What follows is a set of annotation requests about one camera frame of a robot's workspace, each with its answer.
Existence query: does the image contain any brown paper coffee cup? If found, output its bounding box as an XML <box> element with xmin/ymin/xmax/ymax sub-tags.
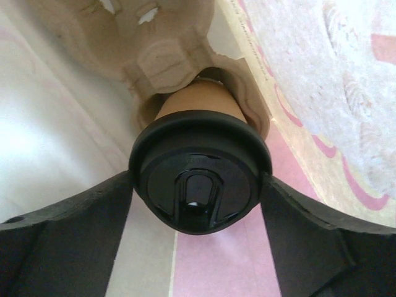
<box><xmin>155</xmin><ymin>79</ymin><xmax>247</xmax><ymax>123</ymax></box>

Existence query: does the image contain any black cup lid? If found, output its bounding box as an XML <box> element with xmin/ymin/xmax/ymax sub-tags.
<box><xmin>129</xmin><ymin>110</ymin><xmax>272</xmax><ymax>235</ymax></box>

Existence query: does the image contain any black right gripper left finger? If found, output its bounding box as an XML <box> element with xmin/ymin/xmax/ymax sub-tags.
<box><xmin>1</xmin><ymin>171</ymin><xmax>132</xmax><ymax>296</ymax></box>

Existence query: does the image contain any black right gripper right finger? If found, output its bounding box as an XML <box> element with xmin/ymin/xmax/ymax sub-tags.
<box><xmin>261</xmin><ymin>175</ymin><xmax>395</xmax><ymax>296</ymax></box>

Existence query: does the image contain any cream cakes paper bag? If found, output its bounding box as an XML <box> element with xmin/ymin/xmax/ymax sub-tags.
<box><xmin>1</xmin><ymin>1</ymin><xmax>395</xmax><ymax>296</ymax></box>

